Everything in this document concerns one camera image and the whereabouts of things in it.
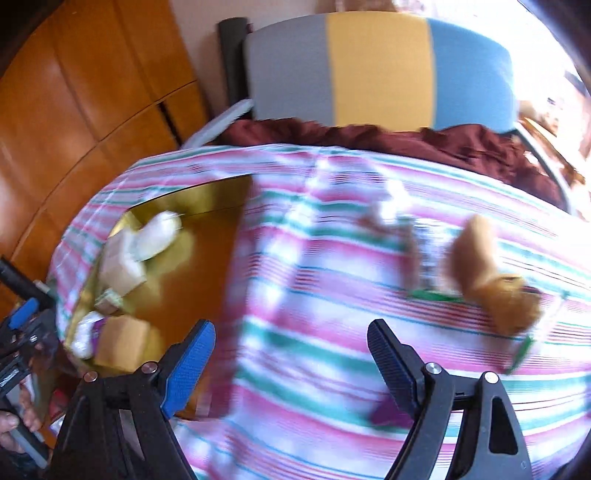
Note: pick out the person's left hand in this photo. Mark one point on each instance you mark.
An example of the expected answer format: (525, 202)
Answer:
(32, 417)

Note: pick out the tan box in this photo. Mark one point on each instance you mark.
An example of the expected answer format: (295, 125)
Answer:
(124, 346)

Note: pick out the maroon blanket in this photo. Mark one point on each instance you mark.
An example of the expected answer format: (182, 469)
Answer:
(461, 143)

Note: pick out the gold tin box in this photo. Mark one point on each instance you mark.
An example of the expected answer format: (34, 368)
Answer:
(207, 295)

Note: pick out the grey yellow blue chair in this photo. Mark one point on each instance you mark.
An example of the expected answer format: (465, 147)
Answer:
(378, 69)

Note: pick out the black rolled mat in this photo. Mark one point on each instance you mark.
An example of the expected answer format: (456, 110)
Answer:
(233, 60)

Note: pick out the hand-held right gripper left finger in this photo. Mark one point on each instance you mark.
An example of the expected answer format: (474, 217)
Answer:
(189, 364)

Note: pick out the white wrapper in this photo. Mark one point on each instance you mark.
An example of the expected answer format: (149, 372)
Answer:
(83, 339)

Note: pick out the small green cracker packet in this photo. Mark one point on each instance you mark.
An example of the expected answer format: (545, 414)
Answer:
(108, 302)

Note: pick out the yellow sponge cake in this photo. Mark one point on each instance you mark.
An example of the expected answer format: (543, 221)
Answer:
(473, 256)
(512, 307)

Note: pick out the striped cloth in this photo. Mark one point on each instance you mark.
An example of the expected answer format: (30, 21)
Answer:
(323, 295)

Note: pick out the white tissue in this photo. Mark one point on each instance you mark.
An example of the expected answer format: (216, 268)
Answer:
(392, 198)

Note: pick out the purple wrapper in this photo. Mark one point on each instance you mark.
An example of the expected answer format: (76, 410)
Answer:
(392, 415)

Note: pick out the pearly white pastry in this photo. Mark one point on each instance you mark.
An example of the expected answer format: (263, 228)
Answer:
(157, 233)

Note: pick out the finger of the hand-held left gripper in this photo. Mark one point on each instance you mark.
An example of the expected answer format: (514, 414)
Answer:
(25, 314)
(23, 279)

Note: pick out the long cracker packet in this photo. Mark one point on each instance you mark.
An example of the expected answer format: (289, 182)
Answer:
(526, 344)
(415, 263)

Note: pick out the wooden wardrobe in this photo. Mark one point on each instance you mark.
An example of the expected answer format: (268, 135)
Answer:
(92, 115)

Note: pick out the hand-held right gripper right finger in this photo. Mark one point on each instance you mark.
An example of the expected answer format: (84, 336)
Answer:
(392, 369)

